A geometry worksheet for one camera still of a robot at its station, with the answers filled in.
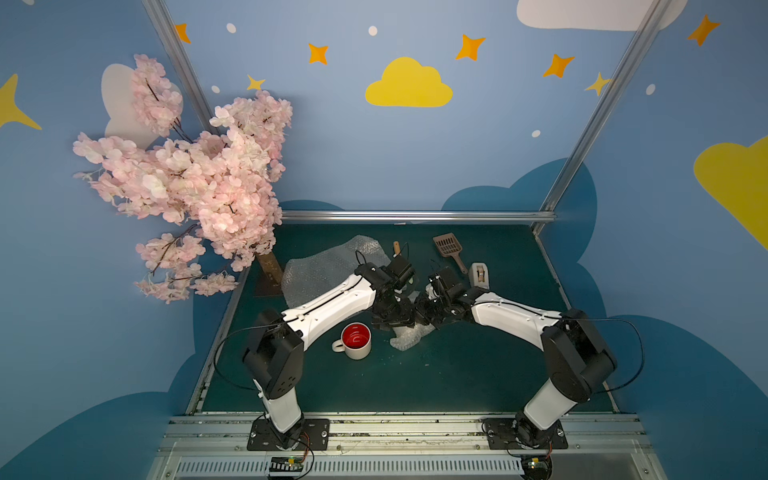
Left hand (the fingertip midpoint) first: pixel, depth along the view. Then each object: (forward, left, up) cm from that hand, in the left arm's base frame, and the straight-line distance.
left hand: (407, 322), depth 82 cm
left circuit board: (-32, +30, -15) cm, 47 cm away
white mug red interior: (-2, +15, -10) cm, 18 cm away
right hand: (+6, -1, -4) cm, 7 cm away
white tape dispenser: (+22, -26, -8) cm, 35 cm away
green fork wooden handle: (+36, +2, -11) cm, 38 cm away
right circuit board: (-31, -33, -15) cm, 47 cm away
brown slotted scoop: (+39, -18, -12) cm, 45 cm away
